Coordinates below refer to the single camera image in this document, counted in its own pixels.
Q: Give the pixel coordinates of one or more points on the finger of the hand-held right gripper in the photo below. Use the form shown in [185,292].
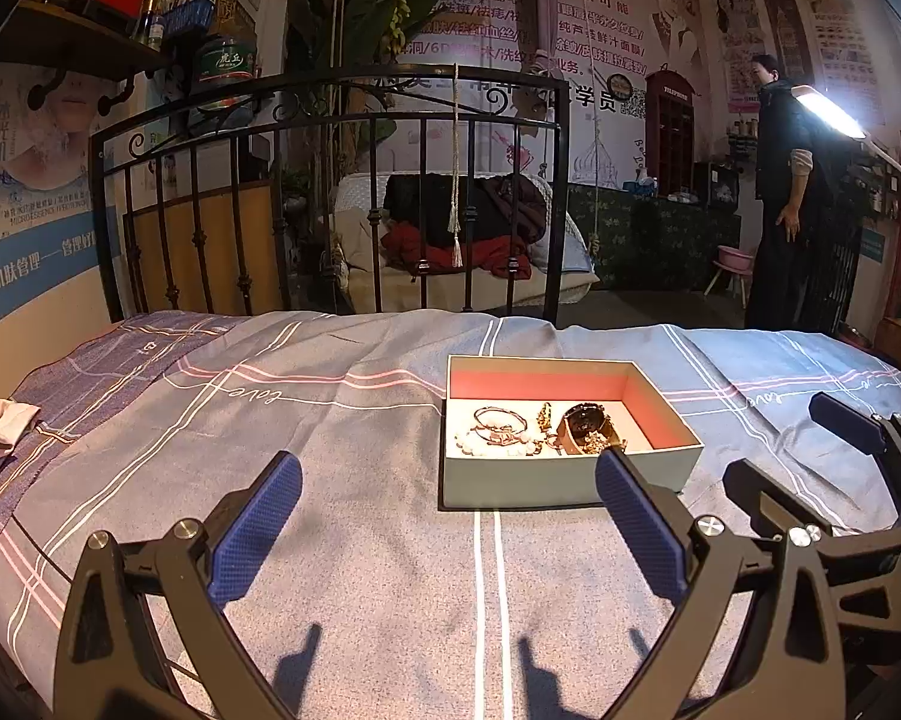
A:
[754,491]
[848,420]

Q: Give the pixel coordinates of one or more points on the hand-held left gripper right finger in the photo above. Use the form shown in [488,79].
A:
[638,532]

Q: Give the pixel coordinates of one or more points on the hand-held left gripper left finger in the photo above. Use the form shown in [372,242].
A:
[259,525]

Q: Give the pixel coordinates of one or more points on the pale green jewelry box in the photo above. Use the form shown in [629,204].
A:
[525,484]

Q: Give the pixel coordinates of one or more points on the silver bangle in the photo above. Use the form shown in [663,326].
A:
[488,414]

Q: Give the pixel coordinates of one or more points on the grey striped bed sheet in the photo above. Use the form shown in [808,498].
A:
[308,577]

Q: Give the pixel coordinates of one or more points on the gold wrist watch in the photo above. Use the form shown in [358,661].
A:
[578,420]

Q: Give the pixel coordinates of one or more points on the gold earring cluster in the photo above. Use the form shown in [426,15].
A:
[546,418]

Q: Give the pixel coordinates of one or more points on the pink stool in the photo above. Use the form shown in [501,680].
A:
[732,259]

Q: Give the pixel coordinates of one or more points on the green patterned counter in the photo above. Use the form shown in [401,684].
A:
[660,240]

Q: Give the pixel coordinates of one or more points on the white arc floor lamp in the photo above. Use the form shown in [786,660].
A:
[829,109]

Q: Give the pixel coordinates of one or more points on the red cloth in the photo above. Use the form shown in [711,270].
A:
[413,251]

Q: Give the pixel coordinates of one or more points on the red phone booth cabinet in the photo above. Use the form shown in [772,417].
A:
[672,135]

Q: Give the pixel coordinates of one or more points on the dark clothes pile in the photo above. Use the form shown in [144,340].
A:
[495,202]

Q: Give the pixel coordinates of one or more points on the green round tin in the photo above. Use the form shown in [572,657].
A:
[225,60]

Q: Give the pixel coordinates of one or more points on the blue basket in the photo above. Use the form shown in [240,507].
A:
[188,15]

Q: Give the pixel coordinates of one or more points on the black iron bed frame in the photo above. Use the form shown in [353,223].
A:
[233,165]

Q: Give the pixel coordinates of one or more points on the portrait wall posters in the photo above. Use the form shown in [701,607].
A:
[810,30]

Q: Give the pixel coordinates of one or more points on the blue face wall poster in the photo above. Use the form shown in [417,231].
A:
[30,202]

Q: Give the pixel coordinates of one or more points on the large pink wall poster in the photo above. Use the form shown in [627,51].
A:
[608,30]

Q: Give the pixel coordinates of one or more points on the wooden wall shelf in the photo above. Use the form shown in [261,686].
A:
[68,41]

